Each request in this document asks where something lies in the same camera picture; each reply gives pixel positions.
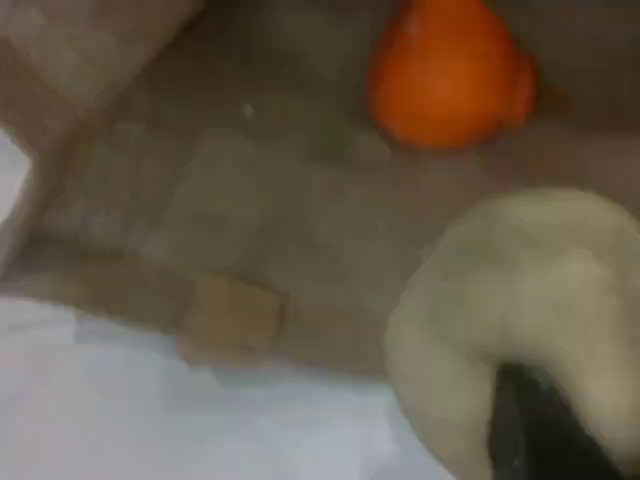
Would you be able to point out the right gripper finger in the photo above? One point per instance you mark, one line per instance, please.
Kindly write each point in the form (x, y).
(550, 435)

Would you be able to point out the beige egg yolk pastry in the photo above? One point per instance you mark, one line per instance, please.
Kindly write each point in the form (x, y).
(525, 280)

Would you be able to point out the orange fruit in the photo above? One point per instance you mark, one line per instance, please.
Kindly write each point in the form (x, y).
(450, 80)

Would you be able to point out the brown jute bag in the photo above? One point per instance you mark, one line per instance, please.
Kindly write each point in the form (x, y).
(250, 210)

